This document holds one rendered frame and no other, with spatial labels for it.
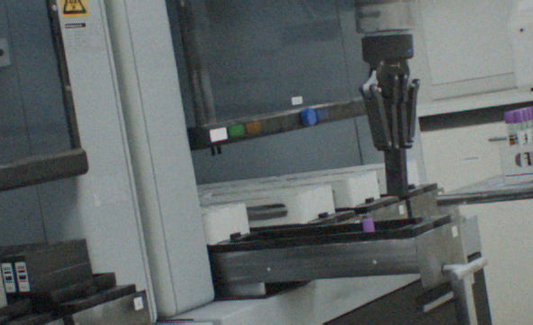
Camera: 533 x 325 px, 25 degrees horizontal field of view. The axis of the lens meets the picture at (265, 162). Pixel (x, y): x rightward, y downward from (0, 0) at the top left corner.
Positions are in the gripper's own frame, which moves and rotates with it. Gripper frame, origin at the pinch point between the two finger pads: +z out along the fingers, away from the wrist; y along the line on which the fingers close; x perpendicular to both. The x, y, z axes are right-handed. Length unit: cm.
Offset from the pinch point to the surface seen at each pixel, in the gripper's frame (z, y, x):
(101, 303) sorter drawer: 10, 50, -10
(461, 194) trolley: 6.1, -19.8, -1.1
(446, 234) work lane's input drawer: 8.1, 4.5, 10.7
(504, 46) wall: -14, -273, -130
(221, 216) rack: 5.3, 12.2, -24.2
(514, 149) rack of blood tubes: -0.5, -26.1, 5.5
